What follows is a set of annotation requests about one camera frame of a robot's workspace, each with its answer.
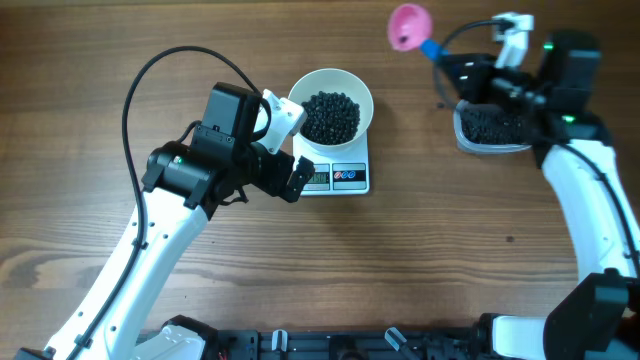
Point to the black beans in bowl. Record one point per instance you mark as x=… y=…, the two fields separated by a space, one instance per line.
x=332 y=118

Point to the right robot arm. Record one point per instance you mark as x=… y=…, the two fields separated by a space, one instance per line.
x=599 y=319

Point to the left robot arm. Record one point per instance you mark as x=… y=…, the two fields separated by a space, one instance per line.
x=237 y=143

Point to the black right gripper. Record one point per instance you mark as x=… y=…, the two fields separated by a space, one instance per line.
x=475 y=87

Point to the pink scoop blue handle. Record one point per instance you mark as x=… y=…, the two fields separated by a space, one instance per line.
x=410 y=28

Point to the black beans in container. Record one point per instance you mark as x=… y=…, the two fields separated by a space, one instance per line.
x=490 y=127

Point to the white round bowl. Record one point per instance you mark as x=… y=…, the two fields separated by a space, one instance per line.
x=331 y=80

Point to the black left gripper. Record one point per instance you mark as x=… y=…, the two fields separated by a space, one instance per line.
x=275 y=184

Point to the white digital kitchen scale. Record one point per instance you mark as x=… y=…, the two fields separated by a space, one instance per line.
x=338 y=171

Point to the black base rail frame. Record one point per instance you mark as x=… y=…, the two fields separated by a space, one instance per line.
x=350 y=345

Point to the clear plastic bean container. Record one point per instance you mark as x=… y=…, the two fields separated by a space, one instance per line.
x=481 y=149

